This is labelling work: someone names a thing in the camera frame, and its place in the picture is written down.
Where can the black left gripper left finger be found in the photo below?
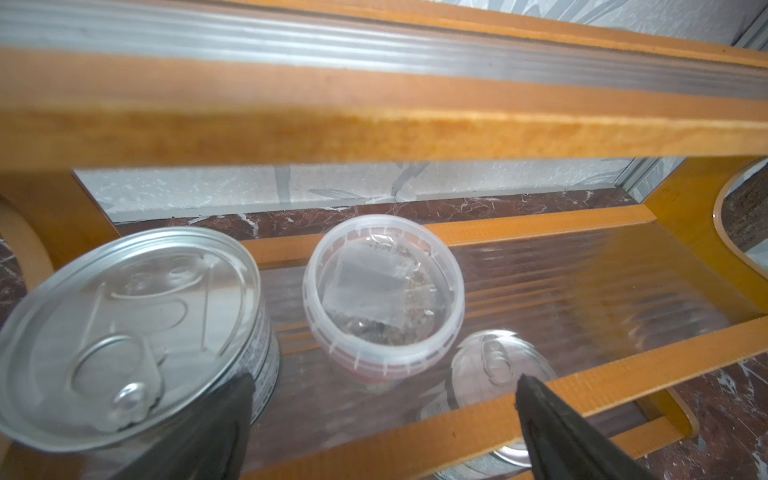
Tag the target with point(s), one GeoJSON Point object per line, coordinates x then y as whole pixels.
{"type": "Point", "coordinates": [210, 443]}

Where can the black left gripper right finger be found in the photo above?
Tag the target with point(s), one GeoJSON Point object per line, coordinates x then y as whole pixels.
{"type": "Point", "coordinates": [561, 444]}

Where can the black label can bottom shelf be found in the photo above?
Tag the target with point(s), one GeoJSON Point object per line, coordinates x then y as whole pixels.
{"type": "Point", "coordinates": [487, 365]}

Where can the silver pull-tab can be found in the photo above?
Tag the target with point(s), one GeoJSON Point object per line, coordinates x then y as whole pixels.
{"type": "Point", "coordinates": [113, 350]}

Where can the small clear cup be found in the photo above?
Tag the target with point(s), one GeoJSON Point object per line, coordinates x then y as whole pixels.
{"type": "Point", "coordinates": [384, 298]}

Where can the orange wooden three-tier shelf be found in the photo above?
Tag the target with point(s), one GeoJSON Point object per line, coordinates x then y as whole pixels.
{"type": "Point", "coordinates": [118, 84]}

